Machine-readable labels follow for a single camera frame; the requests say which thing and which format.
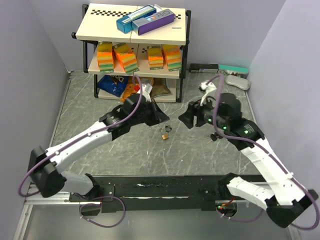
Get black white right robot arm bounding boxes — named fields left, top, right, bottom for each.
left=178, top=93, right=319, bottom=228

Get teal white box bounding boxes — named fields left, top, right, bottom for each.
left=218, top=64, right=249, bottom=79

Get blue chips bag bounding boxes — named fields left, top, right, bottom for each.
left=97, top=75, right=129, bottom=97

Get orange snack bag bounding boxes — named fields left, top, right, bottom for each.
left=120, top=77, right=154, bottom=102

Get black flat box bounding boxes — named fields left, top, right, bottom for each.
left=189, top=63, right=219, bottom=74

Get purple box on shelf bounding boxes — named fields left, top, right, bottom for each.
left=132, top=8, right=176, bottom=36

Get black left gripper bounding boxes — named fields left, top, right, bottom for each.
left=129, top=98, right=170, bottom=127

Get blue box on shelf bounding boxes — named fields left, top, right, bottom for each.
left=116, top=4, right=157, bottom=34

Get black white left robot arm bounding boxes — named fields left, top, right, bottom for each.
left=28, top=93, right=170, bottom=201

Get sponge pack far right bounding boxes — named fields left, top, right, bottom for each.
left=162, top=44, right=182, bottom=72

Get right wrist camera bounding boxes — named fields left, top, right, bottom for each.
left=199, top=81, right=217, bottom=106

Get aluminium rail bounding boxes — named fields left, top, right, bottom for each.
left=13, top=182, right=83, bottom=240

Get brown snack bag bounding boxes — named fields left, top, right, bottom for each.
left=150, top=78, right=171, bottom=98

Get brass padlock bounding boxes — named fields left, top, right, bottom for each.
left=162, top=133, right=169, bottom=140

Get black-headed keys on table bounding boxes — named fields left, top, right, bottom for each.
left=207, top=132, right=223, bottom=144

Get black-headed key bunch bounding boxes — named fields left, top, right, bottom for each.
left=160, top=124, right=172, bottom=133

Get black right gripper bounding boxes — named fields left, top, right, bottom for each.
left=177, top=93, right=228, bottom=130

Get three-tier shelf rack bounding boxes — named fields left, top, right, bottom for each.
left=71, top=2, right=192, bottom=103

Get sponge pack far left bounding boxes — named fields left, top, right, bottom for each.
left=96, top=41, right=115, bottom=73

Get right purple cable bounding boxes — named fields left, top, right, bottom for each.
left=206, top=74, right=320, bottom=230

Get sponge pack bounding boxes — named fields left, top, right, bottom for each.
left=112, top=42, right=140, bottom=74
left=96, top=41, right=115, bottom=73
left=162, top=44, right=182, bottom=72
left=147, top=45, right=164, bottom=70

